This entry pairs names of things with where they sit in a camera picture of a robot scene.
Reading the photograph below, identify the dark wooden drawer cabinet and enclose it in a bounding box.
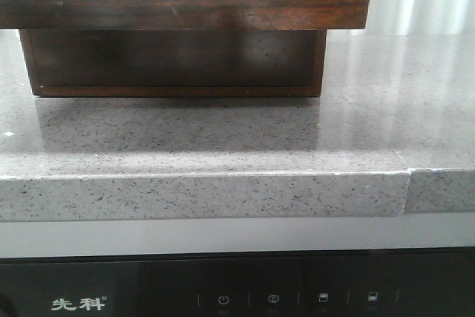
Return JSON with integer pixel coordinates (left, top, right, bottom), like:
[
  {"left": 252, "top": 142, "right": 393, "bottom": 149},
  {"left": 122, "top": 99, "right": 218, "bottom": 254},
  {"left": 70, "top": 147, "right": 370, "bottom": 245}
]
[{"left": 19, "top": 29, "right": 327, "bottom": 97}]

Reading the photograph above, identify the black appliance control panel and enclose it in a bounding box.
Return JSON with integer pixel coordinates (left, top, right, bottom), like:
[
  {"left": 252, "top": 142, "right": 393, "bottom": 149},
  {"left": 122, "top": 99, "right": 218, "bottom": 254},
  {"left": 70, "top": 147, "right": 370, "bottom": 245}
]
[{"left": 1, "top": 247, "right": 474, "bottom": 316}]

